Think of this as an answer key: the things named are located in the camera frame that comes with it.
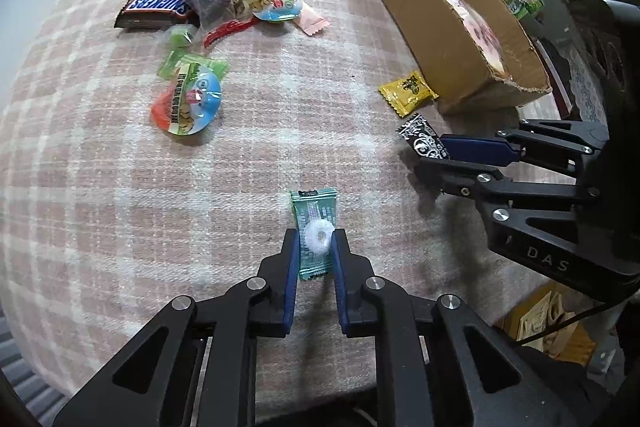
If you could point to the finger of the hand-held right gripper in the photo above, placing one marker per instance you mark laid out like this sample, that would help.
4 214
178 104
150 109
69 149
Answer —
450 179
475 149

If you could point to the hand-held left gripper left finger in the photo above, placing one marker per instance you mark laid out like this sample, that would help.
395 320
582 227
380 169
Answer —
290 279

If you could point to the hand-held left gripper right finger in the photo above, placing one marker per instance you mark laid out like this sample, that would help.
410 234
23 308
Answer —
341 282

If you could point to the black white patterned candy packet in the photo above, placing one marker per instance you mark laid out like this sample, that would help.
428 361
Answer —
417 134

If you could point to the green mint candy packet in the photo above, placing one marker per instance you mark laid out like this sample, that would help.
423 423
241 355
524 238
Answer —
312 212

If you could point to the yellow candy packet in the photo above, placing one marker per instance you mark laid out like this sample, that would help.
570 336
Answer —
407 92

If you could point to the cardboard box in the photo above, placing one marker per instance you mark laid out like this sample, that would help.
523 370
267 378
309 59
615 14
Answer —
410 7

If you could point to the orange rimmed round jelly cup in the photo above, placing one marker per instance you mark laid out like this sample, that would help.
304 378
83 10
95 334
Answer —
187 102

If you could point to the pink candy packet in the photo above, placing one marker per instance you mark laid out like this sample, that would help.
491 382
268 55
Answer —
310 21

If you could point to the green snack packet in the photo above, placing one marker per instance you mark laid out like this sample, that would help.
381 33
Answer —
175 62

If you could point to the green rimmed round jelly cup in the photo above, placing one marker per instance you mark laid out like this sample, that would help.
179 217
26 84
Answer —
275 2

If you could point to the green candy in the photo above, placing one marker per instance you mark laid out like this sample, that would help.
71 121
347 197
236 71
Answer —
180 36

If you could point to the brown chocolate bar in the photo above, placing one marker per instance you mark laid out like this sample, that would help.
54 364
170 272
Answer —
150 7

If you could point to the pink white snack packet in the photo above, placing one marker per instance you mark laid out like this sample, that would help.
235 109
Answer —
480 32

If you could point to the yellow paper bag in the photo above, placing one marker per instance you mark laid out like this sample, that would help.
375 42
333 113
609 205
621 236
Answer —
550 322

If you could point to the white lace doily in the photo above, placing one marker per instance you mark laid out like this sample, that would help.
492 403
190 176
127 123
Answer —
587 92

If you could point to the pink plaid blanket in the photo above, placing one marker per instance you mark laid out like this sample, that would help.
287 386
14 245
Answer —
250 132

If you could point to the small green box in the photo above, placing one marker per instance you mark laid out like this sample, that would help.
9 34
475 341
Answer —
525 4

